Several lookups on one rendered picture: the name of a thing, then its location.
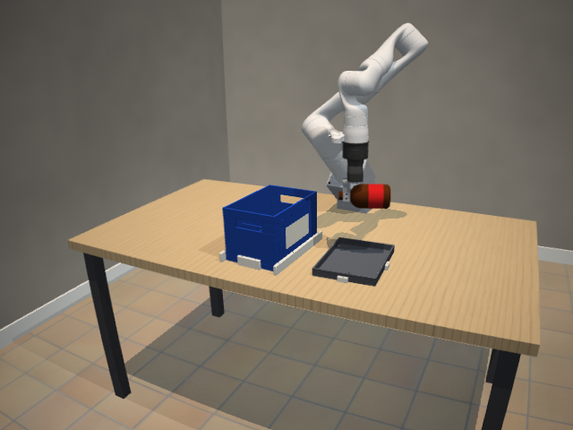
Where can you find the blue plastic crate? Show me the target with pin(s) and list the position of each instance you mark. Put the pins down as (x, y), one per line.
(262, 227)

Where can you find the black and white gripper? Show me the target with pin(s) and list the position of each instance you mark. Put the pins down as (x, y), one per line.
(355, 150)

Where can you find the brown bottle with red label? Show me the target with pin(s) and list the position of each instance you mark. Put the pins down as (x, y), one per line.
(368, 196)

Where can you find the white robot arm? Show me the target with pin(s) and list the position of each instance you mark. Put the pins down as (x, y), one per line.
(353, 88)

